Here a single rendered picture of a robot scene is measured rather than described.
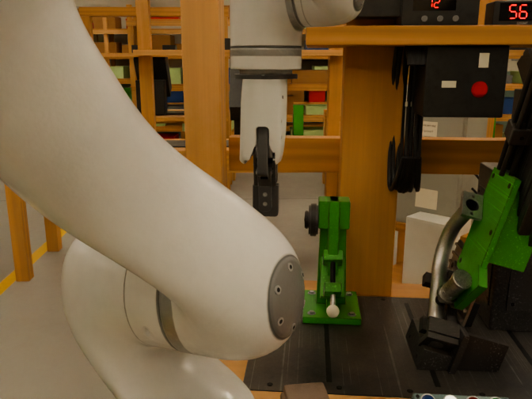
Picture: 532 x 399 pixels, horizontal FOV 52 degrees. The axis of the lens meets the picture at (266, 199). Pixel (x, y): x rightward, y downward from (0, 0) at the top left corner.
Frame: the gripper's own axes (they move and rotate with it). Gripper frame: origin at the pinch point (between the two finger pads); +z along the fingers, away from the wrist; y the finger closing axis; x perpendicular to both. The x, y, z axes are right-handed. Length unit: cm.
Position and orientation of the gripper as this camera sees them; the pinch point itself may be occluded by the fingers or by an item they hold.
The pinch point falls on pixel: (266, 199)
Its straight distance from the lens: 68.8
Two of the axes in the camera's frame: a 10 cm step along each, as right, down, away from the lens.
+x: 10.0, 0.2, -0.8
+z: 0.0, 9.7, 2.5
